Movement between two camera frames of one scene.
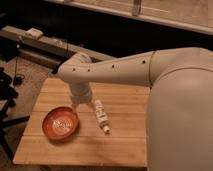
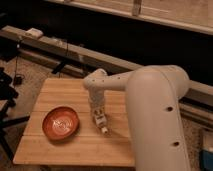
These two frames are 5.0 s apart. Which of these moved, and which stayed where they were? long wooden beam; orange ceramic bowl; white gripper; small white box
Moved: white gripper
Stayed: long wooden beam; small white box; orange ceramic bowl
